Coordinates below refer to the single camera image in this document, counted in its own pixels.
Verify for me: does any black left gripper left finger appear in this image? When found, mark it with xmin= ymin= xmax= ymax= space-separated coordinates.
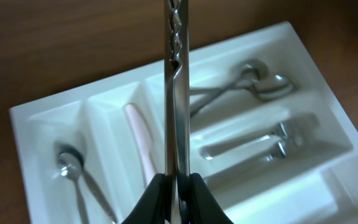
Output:
xmin=122 ymin=174 xmax=173 ymax=224

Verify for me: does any pink plastic knife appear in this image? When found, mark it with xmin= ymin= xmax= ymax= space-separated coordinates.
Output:
xmin=124 ymin=103 xmax=156 ymax=187

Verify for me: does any small metal teaspoon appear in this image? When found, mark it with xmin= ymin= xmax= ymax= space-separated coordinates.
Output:
xmin=53 ymin=141 xmax=118 ymax=224
xmin=58 ymin=152 xmax=89 ymax=224

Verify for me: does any metal fork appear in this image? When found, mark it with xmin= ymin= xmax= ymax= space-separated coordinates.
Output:
xmin=199 ymin=113 xmax=320 ymax=161
xmin=205 ymin=138 xmax=304 ymax=186

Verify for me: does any metal spoon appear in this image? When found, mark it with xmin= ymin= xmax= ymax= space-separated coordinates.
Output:
xmin=190 ymin=73 xmax=294 ymax=102
xmin=189 ymin=58 xmax=269 ymax=119

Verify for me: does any metal chopstick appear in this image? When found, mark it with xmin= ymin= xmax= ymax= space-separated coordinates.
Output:
xmin=173 ymin=0 xmax=191 ymax=224

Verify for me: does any white cutlery tray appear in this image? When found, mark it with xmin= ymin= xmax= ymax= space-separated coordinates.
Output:
xmin=10 ymin=22 xmax=358 ymax=223

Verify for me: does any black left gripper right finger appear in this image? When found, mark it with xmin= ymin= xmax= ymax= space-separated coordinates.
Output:
xmin=178 ymin=173 xmax=233 ymax=224

